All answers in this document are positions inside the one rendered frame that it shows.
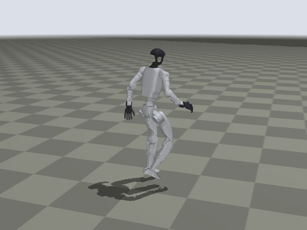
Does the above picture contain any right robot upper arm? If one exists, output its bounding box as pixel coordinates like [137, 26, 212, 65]
[159, 70, 171, 98]

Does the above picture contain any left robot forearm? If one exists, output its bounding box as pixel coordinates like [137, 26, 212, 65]
[126, 86, 134, 106]

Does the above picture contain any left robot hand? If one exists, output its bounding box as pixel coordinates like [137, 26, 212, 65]
[124, 101, 135, 120]

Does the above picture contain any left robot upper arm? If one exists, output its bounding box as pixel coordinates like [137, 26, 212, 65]
[128, 67, 146, 90]

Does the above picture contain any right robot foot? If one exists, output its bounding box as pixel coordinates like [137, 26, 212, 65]
[143, 168, 161, 179]

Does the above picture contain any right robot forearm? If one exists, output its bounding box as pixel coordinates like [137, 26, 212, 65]
[169, 90, 183, 107]

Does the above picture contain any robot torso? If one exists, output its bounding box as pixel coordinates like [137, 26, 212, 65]
[142, 65, 163, 118]

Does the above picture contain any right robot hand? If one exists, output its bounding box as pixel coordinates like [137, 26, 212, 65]
[179, 102, 193, 113]

